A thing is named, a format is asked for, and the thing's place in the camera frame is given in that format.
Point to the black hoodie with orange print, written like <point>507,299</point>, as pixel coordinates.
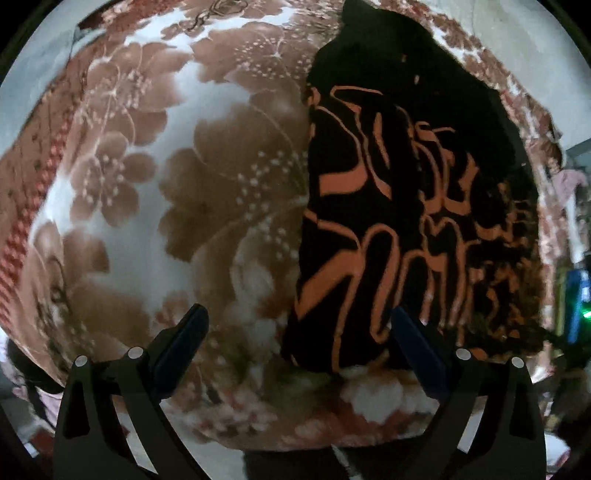
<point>397,152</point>

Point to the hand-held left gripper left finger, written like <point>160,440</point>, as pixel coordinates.
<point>182,341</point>

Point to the floral blanket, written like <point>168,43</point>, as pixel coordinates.
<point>207,184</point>

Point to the pink cloth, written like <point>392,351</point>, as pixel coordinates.
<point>570,181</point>

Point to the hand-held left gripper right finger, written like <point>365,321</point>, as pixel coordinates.
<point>422,350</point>

